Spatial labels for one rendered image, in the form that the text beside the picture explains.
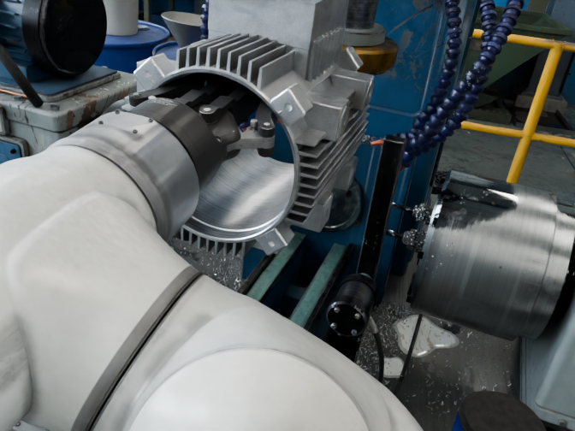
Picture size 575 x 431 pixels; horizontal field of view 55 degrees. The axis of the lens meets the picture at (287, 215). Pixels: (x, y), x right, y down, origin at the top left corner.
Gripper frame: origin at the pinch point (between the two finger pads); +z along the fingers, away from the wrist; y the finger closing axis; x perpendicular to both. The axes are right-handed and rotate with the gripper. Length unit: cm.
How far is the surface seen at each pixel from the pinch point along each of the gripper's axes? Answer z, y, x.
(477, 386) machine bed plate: 24, -33, 60
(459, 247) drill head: 21.3, -23.3, 29.6
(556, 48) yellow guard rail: 253, -51, 64
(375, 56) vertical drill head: 32.8, -4.3, 7.9
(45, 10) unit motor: 28, 52, 9
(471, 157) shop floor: 340, -29, 176
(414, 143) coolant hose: 26.4, -13.2, 17.2
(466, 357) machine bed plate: 31, -31, 61
